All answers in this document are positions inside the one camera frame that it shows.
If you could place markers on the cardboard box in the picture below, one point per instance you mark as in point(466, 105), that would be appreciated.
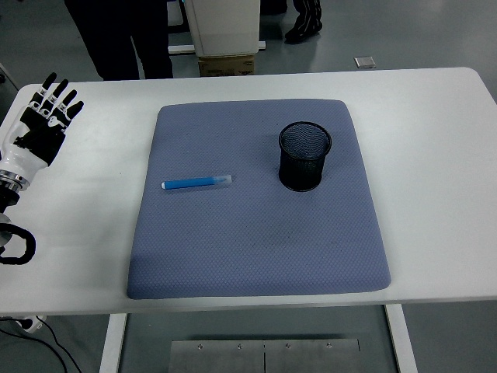
point(225, 66)

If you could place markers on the black mesh pen holder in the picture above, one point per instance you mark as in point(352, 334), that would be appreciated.
point(303, 171)

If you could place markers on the blue marker with clear cap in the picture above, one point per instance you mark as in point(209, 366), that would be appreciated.
point(194, 182)

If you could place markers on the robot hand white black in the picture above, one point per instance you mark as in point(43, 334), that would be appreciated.
point(27, 155)

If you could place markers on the white table leg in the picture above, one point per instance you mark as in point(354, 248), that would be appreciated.
point(112, 342)
point(402, 342)

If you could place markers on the white upright panel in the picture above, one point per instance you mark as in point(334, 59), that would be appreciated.
point(225, 27)

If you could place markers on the white power strip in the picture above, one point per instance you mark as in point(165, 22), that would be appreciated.
point(31, 324)

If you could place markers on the white base foot bar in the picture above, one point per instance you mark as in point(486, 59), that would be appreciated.
point(180, 48)

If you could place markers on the person in plain dark trousers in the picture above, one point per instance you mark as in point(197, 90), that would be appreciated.
point(116, 39)

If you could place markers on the blue-grey textured mat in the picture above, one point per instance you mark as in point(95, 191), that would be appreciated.
point(252, 241)

